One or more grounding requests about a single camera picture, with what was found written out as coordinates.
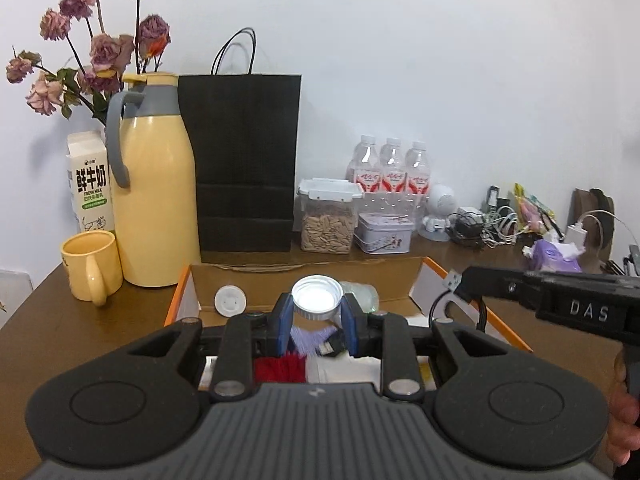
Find white round puck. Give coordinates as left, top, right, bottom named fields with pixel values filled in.
left=214, top=285, right=245, bottom=317

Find colourful snack packets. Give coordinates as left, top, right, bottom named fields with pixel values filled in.
left=514, top=182, right=557, bottom=235

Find purple tissue pack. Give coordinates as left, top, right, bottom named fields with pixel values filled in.
left=522, top=239, right=583, bottom=273

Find orange cardboard box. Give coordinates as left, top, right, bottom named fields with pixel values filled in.
left=164, top=256, right=533, bottom=396

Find dried pink flower bouquet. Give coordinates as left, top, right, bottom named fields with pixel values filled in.
left=6, top=0, right=172, bottom=126

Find white milk carton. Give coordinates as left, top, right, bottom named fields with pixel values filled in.
left=66, top=130, right=117, bottom=235

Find yellow mug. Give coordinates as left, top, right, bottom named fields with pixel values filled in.
left=61, top=231, right=124, bottom=307

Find white power adapter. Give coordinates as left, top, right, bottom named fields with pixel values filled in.
left=565, top=222, right=594, bottom=247

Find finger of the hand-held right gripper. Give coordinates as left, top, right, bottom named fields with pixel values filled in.
left=460, top=266, right=544, bottom=313

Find printed metal tin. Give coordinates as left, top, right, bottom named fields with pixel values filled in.
left=356, top=211, right=416, bottom=255

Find translucent crumpled plastic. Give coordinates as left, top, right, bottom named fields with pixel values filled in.
left=342, top=282, right=379, bottom=312

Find person's right hand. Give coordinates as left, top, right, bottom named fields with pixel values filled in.
left=606, top=350, right=640, bottom=466

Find tangle of cables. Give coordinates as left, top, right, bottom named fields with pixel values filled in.
left=447, top=205, right=526, bottom=248

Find lavender fabric piece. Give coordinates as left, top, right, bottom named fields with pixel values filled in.
left=287, top=325, right=336, bottom=357

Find clear water bottle red label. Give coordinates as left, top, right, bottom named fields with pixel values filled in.
left=379, top=137, right=407, bottom=211
left=346, top=135, right=383, bottom=211
left=404, top=140, right=432, bottom=211

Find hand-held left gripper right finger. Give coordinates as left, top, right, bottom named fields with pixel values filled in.
left=341, top=292, right=511, bottom=401

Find black paper bag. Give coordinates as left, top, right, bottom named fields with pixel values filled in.
left=178, top=27, right=302, bottom=253

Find black usb adapter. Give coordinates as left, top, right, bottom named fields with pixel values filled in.
left=317, top=327, right=346, bottom=359

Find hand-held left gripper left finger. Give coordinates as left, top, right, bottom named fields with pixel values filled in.
left=127, top=292, right=295, bottom=401

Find white jar lid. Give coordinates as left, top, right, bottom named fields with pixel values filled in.
left=291, top=274, right=345, bottom=322

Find yellow thermos jug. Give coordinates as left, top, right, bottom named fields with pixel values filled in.
left=106, top=72, right=202, bottom=288

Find clear container of seeds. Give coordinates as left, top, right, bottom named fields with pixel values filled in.
left=296, top=177, right=364, bottom=256

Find red rose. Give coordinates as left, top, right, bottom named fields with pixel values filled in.
left=254, top=352, right=307, bottom=385

